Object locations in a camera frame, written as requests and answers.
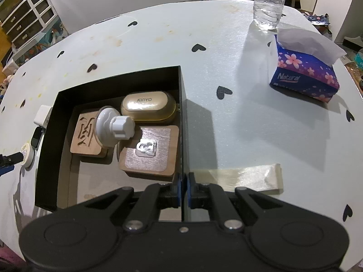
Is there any carved light wooden block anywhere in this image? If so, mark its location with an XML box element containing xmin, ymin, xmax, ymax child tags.
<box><xmin>70</xmin><ymin>112</ymin><xmax>110</xmax><ymax>158</ymax></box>

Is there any white suction cup hook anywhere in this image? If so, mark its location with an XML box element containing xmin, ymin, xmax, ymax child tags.
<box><xmin>95</xmin><ymin>106</ymin><xmax>135</xmax><ymax>147</ymax></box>

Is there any clear plastic water bottle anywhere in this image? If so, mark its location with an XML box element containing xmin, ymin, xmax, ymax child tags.
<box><xmin>253</xmin><ymin>0</ymin><xmax>289</xmax><ymax>32</ymax></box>

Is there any patterned storage box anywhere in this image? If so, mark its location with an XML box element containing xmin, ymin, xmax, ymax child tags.
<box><xmin>11</xmin><ymin>17</ymin><xmax>69</xmax><ymax>63</ymax></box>

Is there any yellowish tape strip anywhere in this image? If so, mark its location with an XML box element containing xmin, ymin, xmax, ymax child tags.
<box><xmin>189</xmin><ymin>163</ymin><xmax>284</xmax><ymax>195</ymax></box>

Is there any round white tape measure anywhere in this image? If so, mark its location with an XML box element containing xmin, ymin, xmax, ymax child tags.
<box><xmin>20</xmin><ymin>143</ymin><xmax>36</xmax><ymax>171</ymax></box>

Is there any white three-pin charger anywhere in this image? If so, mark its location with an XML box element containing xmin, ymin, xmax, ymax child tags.
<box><xmin>33</xmin><ymin>105</ymin><xmax>53</xmax><ymax>128</ymax></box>

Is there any gold earbud case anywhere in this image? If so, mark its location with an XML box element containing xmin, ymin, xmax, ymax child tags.
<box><xmin>120</xmin><ymin>91</ymin><xmax>178</xmax><ymax>125</ymax></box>

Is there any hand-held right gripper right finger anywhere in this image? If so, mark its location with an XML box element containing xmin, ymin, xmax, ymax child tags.
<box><xmin>186</xmin><ymin>172</ymin><xmax>287</xmax><ymax>232</ymax></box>

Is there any white drawer cabinet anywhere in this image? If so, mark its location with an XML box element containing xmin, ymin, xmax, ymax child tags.
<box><xmin>0</xmin><ymin>0</ymin><xmax>58</xmax><ymax>49</ymax></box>

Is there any black cardboard box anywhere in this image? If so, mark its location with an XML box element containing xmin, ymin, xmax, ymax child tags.
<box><xmin>34</xmin><ymin>66</ymin><xmax>188</xmax><ymax>223</ymax></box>

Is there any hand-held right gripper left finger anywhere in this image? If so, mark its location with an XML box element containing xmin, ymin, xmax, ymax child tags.
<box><xmin>77</xmin><ymin>173</ymin><xmax>184</xmax><ymax>233</ymax></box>

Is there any dark smartwatch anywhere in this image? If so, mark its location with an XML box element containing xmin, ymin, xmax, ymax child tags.
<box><xmin>30</xmin><ymin>127</ymin><xmax>45</xmax><ymax>149</ymax></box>

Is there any blue snack packet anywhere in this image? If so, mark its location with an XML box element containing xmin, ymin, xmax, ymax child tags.
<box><xmin>305</xmin><ymin>13</ymin><xmax>331</xmax><ymax>26</ymax></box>

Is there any small clear adhesive hook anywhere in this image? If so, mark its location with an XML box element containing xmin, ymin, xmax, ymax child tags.
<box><xmin>135</xmin><ymin>139</ymin><xmax>158</xmax><ymax>158</ymax></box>

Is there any brown square wooden block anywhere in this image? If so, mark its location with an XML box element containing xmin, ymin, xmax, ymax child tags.
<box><xmin>118</xmin><ymin>125</ymin><xmax>181</xmax><ymax>180</ymax></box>

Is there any blue floral tissue box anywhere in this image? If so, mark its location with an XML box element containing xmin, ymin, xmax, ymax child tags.
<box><xmin>269</xmin><ymin>28</ymin><xmax>347</xmax><ymax>103</ymax></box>

